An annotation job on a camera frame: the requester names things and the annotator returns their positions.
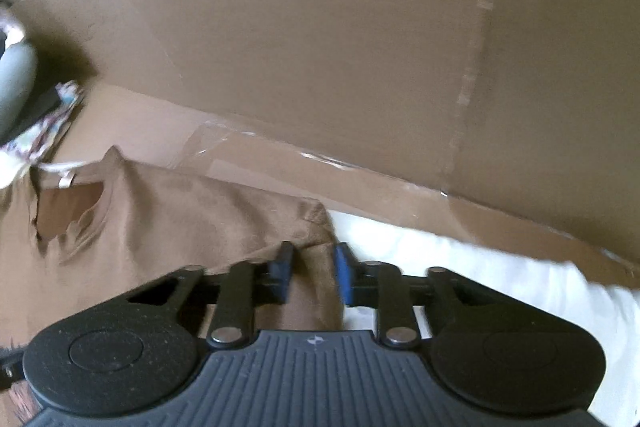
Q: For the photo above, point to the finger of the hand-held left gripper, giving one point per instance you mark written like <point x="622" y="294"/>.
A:
<point x="10" y="364"/>

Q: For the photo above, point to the cream bear printed blanket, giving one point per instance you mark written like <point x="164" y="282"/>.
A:
<point x="500" y="267"/>

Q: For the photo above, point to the brown printed t-shirt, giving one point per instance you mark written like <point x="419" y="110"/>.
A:
<point x="200" y="217"/>

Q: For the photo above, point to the folded cardboard sheet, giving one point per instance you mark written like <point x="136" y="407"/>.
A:
<point x="325" y="32"/>

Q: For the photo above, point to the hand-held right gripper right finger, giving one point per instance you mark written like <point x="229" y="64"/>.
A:
<point x="345" y="277"/>

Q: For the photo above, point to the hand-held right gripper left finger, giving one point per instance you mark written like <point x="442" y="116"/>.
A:
<point x="282" y="274"/>

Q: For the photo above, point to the grey neck pillow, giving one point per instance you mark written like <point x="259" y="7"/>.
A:
<point x="15" y="87"/>

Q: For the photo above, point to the floral patterned cloth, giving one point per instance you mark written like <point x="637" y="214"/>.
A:
<point x="45" y="132"/>

